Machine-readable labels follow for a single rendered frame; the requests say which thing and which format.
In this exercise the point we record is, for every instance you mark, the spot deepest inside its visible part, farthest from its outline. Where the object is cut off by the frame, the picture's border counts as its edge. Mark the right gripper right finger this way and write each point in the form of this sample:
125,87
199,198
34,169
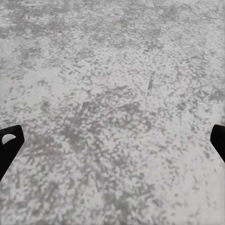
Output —
217,138

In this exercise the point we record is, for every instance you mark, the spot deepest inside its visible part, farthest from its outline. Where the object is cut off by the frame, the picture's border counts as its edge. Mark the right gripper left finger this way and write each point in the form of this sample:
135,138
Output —
11,140

